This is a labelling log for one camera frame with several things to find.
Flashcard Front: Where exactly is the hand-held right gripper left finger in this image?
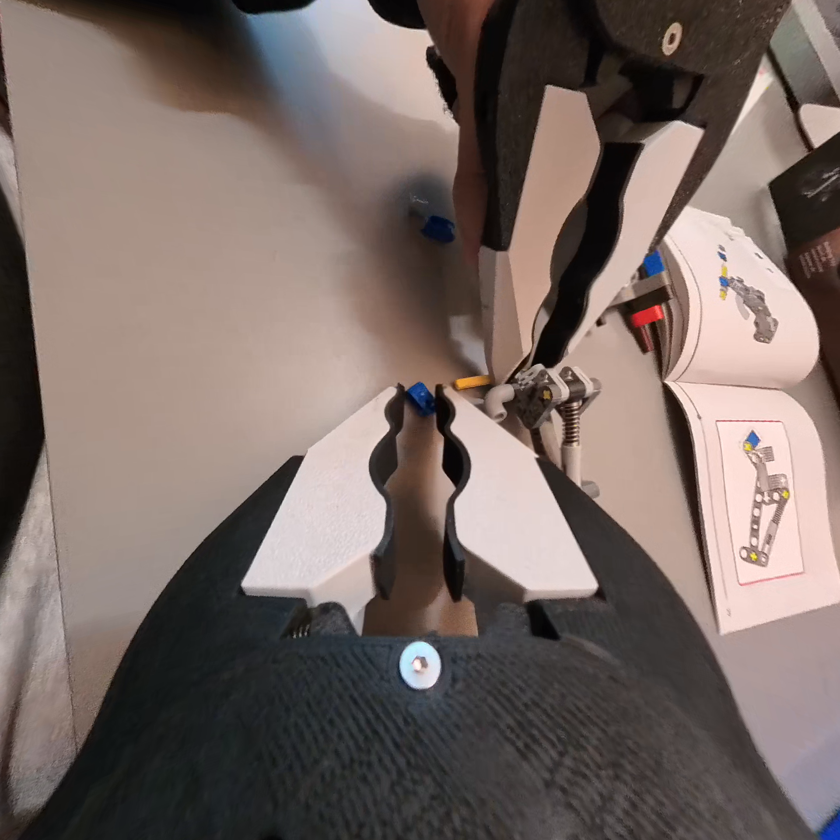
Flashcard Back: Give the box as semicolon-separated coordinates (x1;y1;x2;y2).
241;386;404;634

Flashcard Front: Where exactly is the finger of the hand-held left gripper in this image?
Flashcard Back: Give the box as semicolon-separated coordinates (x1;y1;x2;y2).
478;84;605;385
528;121;706;375

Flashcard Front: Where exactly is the white flat board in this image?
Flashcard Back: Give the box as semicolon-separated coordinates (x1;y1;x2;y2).
797;103;840;151

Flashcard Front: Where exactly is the person's left hand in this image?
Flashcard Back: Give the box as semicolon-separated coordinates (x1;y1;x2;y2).
423;0;493;266

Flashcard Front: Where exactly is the person's dark clothing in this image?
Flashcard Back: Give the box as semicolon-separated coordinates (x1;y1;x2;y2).
0;190;46;565

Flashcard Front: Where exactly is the grey lego suspension assembly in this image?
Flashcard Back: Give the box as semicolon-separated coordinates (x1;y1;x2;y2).
484;364;603;500

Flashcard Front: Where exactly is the lego engine assembly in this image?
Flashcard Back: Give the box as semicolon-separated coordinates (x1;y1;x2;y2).
607;249;677;355

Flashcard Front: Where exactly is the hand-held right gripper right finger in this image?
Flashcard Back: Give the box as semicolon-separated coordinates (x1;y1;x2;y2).
435;385;601;601

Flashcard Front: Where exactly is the open lego instruction booklet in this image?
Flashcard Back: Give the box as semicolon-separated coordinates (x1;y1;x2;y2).
656;206;834;636

